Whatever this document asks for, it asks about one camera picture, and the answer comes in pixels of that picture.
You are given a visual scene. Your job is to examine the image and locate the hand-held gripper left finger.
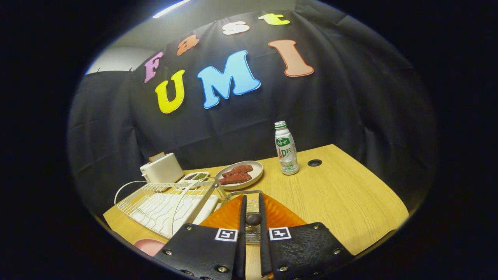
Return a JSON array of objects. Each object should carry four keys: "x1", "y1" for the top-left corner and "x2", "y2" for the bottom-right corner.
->
[{"x1": 154, "y1": 194, "x2": 247, "y2": 280}]

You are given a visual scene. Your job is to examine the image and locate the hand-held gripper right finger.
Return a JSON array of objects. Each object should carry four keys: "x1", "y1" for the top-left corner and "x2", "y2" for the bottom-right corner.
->
[{"x1": 259, "y1": 193, "x2": 354, "y2": 280}]

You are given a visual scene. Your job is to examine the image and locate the metal wire basket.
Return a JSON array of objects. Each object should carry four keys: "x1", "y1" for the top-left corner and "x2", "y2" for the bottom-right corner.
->
[{"x1": 226, "y1": 189, "x2": 269, "y2": 245}]

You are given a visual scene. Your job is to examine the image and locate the white wire dish rack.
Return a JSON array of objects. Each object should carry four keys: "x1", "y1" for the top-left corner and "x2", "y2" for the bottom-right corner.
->
[{"x1": 114, "y1": 178, "x2": 228, "y2": 238}]

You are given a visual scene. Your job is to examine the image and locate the pink plate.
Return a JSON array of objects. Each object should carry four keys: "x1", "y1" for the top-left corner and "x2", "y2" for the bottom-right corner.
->
[{"x1": 133, "y1": 238, "x2": 167, "y2": 257}]

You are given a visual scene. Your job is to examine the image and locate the beige round plate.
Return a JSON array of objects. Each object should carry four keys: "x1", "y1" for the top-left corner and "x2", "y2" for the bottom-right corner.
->
[{"x1": 214, "y1": 161, "x2": 264, "y2": 191}]

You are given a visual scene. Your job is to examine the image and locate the brown meat piece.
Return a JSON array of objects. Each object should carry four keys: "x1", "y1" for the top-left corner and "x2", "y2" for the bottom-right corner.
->
[
  {"x1": 219, "y1": 172, "x2": 253, "y2": 185},
  {"x1": 222, "y1": 164, "x2": 254, "y2": 178}
]

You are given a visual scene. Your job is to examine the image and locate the white divided bean tray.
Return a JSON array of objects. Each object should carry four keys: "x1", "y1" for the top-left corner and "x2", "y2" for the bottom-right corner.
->
[{"x1": 178, "y1": 171, "x2": 210, "y2": 184}]

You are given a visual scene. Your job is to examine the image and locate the white drip tray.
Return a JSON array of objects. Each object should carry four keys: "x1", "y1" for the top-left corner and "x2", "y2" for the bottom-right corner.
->
[{"x1": 136, "y1": 193, "x2": 220, "y2": 238}]

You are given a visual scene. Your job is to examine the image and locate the white plastic drink bottle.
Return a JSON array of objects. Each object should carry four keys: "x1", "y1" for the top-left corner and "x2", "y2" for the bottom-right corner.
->
[{"x1": 274, "y1": 121, "x2": 300, "y2": 176}]

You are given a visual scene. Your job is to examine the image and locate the white toaster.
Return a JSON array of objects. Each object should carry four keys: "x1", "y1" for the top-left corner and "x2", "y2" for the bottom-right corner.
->
[{"x1": 140, "y1": 152, "x2": 184, "y2": 184}]

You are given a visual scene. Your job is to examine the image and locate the black backdrop cloth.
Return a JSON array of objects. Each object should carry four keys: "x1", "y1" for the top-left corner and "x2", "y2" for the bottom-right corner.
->
[{"x1": 66, "y1": 0, "x2": 438, "y2": 218}]

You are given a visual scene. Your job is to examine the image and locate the ceiling light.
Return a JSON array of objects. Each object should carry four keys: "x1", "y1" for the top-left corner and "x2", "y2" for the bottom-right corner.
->
[{"x1": 153, "y1": 0, "x2": 192, "y2": 19}]

